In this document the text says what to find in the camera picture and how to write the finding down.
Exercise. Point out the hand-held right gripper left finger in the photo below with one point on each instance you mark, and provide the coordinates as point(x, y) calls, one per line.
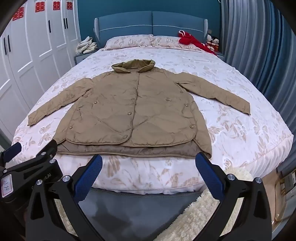
point(90, 178)

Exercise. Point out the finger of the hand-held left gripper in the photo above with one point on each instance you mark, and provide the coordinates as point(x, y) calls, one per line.
point(12, 150)
point(44, 153)

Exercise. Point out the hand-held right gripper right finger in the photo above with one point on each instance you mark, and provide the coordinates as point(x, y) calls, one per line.
point(208, 173)

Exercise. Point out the brown quilted jacket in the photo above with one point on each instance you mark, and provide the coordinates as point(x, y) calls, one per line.
point(111, 111)

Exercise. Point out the cream shaggy rug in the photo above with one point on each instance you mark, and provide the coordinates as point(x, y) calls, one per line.
point(196, 220)

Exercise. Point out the grey bed footboard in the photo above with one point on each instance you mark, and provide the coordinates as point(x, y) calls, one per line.
point(138, 208)

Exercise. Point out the beige butterfly print bedspread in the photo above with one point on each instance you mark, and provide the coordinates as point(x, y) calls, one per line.
point(231, 120)

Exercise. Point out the amber transparent box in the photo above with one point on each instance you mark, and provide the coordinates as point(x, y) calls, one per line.
point(283, 199)

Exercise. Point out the white wardrobe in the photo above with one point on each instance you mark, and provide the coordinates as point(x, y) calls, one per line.
point(34, 58)

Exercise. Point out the pile of folded cream cloths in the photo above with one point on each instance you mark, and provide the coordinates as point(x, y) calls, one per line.
point(86, 45)

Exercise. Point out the small plush doll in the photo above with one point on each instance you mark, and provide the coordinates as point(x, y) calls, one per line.
point(215, 42)
point(209, 38)

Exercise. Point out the blue-grey curtain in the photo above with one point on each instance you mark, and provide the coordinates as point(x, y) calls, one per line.
point(259, 51)

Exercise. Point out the red garment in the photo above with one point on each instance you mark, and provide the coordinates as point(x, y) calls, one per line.
point(192, 40)

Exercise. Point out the red paper cutout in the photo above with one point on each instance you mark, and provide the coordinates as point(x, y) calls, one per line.
point(40, 7)
point(69, 5)
point(56, 5)
point(19, 14)

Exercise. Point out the beige floral pillow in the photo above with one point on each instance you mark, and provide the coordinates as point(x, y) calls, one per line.
point(166, 41)
point(129, 41)

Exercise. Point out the blue upholstered headboard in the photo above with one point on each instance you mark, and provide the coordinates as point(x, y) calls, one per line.
point(124, 23)

